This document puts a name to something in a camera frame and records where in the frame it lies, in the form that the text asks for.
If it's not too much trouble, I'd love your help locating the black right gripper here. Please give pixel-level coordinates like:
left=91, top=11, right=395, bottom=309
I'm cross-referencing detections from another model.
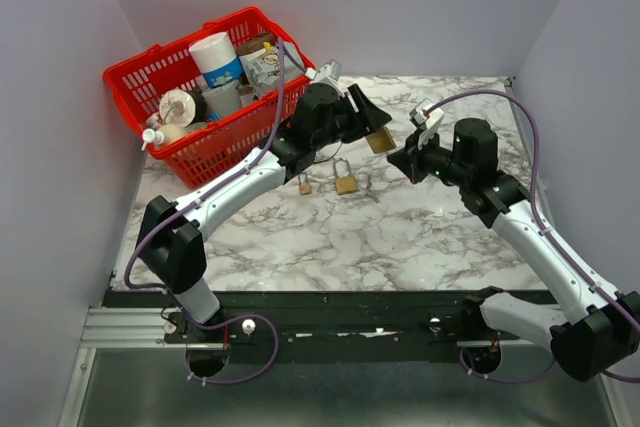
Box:
left=387, top=125, right=471, bottom=187

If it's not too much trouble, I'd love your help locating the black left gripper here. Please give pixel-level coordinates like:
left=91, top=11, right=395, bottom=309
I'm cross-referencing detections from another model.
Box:
left=311, top=83, right=390, bottom=150

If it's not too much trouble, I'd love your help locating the large brass padlock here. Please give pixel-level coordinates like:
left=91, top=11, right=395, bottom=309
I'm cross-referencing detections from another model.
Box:
left=366, top=126, right=396, bottom=154

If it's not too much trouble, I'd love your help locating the silver key bunch with ring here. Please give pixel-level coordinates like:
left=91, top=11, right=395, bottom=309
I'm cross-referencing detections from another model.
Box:
left=364, top=175, right=380, bottom=203

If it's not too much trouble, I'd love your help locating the brass padlock long shackle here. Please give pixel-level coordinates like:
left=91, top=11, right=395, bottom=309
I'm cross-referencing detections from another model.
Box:
left=332, top=158, right=359, bottom=195

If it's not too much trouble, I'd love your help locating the small brass padlock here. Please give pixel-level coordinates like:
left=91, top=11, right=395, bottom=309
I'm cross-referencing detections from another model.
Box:
left=297, top=172, right=313, bottom=196

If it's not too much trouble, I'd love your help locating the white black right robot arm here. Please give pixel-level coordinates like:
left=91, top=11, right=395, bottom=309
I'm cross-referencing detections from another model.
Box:
left=387, top=118, right=639, bottom=382

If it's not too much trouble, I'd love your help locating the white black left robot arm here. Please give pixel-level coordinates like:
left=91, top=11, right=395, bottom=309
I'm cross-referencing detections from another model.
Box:
left=133, top=83, right=392, bottom=342

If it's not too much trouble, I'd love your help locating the grey cartoon snack bag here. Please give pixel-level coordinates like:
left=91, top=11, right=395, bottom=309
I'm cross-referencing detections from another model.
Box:
left=240, top=41, right=305, bottom=98

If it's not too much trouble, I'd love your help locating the brown chocolate package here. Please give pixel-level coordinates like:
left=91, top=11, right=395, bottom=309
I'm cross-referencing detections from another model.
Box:
left=235, top=32, right=277, bottom=57

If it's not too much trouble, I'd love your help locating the grey paper cup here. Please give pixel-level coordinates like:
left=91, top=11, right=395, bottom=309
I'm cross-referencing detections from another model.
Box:
left=202, top=80, right=243, bottom=119

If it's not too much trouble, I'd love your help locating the white paper towel roll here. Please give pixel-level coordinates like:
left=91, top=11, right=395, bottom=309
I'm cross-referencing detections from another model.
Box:
left=189, top=32, right=243, bottom=88

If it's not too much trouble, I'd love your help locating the red plastic shopping basket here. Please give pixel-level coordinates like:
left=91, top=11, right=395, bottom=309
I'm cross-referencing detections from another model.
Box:
left=103, top=6, right=295, bottom=189

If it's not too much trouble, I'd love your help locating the white pump lotion bottle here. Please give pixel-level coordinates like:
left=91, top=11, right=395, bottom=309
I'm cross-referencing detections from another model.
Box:
left=141, top=124, right=187, bottom=151

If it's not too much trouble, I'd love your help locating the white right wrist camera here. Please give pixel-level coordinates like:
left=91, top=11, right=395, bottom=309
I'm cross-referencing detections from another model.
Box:
left=410, top=99, right=444, bottom=149

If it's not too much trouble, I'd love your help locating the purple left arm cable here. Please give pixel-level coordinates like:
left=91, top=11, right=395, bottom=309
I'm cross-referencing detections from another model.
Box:
left=123, top=39, right=316, bottom=291

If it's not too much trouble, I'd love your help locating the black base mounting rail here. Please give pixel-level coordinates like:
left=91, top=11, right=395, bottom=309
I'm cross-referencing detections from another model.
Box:
left=103, top=291, right=513, bottom=367

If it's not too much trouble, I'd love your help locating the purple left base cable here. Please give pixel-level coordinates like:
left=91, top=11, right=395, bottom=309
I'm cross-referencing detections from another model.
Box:
left=186, top=315, right=280, bottom=388

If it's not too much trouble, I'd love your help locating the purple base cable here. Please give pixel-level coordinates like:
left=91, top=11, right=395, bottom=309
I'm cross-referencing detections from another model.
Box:
left=458, top=346, right=560, bottom=386
left=186, top=315, right=280, bottom=388

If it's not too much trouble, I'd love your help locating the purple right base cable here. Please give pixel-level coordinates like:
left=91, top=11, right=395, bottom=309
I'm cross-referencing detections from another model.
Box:
left=458, top=346, right=560, bottom=386

